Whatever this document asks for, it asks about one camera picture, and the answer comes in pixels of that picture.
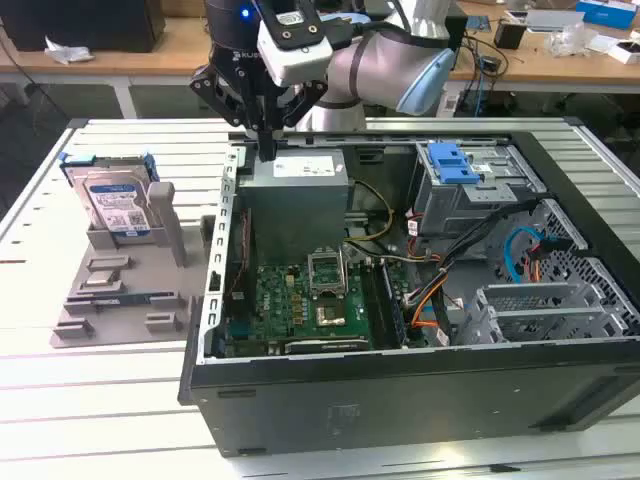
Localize orange wire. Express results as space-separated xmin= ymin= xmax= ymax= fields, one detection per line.
xmin=409 ymin=294 xmax=446 ymax=329

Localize black computer tower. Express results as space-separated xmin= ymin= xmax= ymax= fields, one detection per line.
xmin=444 ymin=14 xmax=470 ymax=51

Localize clear plastic bag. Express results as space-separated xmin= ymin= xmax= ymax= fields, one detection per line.
xmin=544 ymin=22 xmax=601 ymax=56

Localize metal optical drive cage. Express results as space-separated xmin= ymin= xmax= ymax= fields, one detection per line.
xmin=414 ymin=142 xmax=546 ymax=239

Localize yellow and black wires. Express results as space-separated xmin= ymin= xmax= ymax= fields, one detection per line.
xmin=344 ymin=179 xmax=396 ymax=249

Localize metal socket cover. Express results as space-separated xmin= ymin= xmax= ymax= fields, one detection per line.
xmin=305 ymin=247 xmax=350 ymax=299

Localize black RAM slots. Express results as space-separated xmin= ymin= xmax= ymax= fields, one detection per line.
xmin=359 ymin=262 xmax=385 ymax=350

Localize installed RAM stick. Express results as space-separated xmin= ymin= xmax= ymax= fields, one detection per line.
xmin=382 ymin=262 xmax=407 ymax=350

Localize grey parts rack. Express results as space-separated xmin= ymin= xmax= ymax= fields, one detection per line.
xmin=48 ymin=180 xmax=216 ymax=347

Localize black cable bundle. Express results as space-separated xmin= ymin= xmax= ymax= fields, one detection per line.
xmin=407 ymin=197 xmax=546 ymax=306

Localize blue cardboard box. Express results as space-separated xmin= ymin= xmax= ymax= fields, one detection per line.
xmin=574 ymin=0 xmax=640 ymax=26

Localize black graphics card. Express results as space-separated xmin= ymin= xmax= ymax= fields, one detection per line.
xmin=267 ymin=337 xmax=374 ymax=356

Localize metal disk bay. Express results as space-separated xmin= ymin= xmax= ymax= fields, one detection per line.
xmin=454 ymin=282 xmax=629 ymax=346

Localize blue wire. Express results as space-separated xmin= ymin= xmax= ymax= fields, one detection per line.
xmin=503 ymin=227 xmax=546 ymax=284

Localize small black box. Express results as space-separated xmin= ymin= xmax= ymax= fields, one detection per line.
xmin=493 ymin=22 xmax=529 ymax=50

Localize wooden desk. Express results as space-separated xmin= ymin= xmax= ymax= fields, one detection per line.
xmin=0 ymin=0 xmax=640 ymax=96

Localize green motherboard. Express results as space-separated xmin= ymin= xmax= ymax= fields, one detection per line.
xmin=224 ymin=259 xmax=416 ymax=356

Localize grey power supply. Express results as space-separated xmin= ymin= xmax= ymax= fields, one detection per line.
xmin=237 ymin=148 xmax=351 ymax=266

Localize grey flat tray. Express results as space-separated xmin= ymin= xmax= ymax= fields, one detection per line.
xmin=524 ymin=8 xmax=586 ymax=34

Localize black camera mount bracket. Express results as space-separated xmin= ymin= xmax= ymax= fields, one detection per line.
xmin=252 ymin=0 xmax=324 ymax=51

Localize silver CPU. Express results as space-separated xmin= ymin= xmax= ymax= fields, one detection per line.
xmin=84 ymin=269 xmax=121 ymax=287

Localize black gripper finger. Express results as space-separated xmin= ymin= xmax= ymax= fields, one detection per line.
xmin=269 ymin=79 xmax=330 ymax=162
xmin=188 ymin=63 xmax=271 ymax=162

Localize crumpled white paper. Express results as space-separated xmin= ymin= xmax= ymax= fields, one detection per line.
xmin=43 ymin=34 xmax=95 ymax=65

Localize blue drive cage latch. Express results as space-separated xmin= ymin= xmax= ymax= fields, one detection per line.
xmin=427 ymin=143 xmax=480 ymax=185

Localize CPU socket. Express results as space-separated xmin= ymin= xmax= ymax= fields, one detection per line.
xmin=314 ymin=298 xmax=350 ymax=330

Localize white box with black insert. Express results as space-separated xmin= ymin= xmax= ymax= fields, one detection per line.
xmin=587 ymin=34 xmax=640 ymax=66

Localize black PC case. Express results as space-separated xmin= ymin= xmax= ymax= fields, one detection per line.
xmin=177 ymin=117 xmax=640 ymax=459

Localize large black box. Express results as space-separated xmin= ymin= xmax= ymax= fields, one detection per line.
xmin=0 ymin=0 xmax=166 ymax=54

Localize hard disk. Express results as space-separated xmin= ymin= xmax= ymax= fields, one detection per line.
xmin=58 ymin=153 xmax=161 ymax=237

